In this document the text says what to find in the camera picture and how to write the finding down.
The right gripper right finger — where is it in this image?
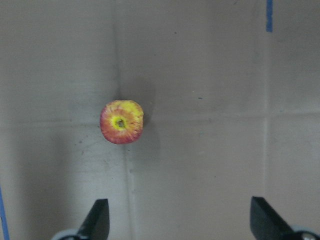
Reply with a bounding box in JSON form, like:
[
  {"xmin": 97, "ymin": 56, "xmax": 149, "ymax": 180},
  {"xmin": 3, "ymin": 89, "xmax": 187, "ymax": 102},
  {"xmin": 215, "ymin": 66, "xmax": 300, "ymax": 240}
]
[{"xmin": 249, "ymin": 196, "xmax": 320, "ymax": 240}]

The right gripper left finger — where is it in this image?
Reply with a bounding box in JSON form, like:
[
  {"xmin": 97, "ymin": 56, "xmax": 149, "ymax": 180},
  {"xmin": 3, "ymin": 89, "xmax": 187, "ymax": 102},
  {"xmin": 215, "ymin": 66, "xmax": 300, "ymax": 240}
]
[{"xmin": 53, "ymin": 198, "xmax": 111, "ymax": 240}]

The yellow-red apple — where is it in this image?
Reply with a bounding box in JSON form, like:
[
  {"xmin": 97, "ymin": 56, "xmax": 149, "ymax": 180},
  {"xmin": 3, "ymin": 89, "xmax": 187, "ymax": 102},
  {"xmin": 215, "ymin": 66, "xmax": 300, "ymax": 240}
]
[{"xmin": 99, "ymin": 100, "xmax": 144, "ymax": 145}]

